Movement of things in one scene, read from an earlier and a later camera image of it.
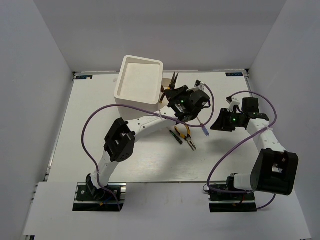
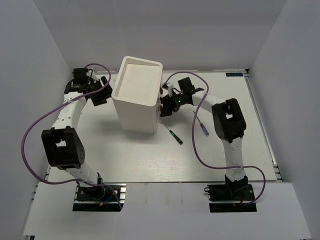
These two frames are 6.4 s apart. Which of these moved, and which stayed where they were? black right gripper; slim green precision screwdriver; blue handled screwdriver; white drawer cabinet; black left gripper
Moved: black right gripper; black left gripper
Stayed: white drawer cabinet; blue handled screwdriver; slim green precision screwdriver
